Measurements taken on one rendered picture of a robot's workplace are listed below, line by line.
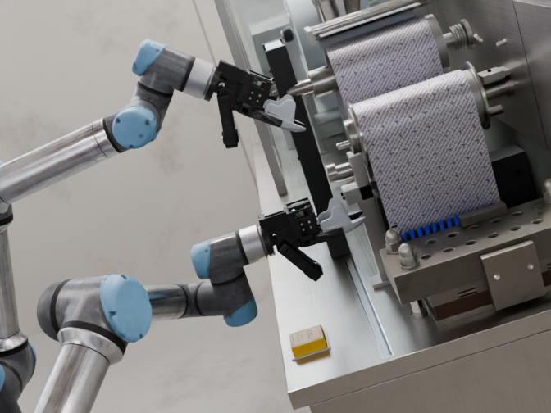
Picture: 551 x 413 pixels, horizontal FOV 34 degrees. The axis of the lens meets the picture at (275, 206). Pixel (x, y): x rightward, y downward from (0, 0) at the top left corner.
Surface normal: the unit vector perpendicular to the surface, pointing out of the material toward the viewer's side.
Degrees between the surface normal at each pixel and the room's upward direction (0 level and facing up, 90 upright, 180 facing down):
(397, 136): 90
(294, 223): 90
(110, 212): 90
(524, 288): 90
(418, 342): 0
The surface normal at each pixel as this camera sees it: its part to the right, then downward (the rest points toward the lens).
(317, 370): -0.30, -0.91
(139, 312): 0.86, -0.21
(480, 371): 0.06, 0.28
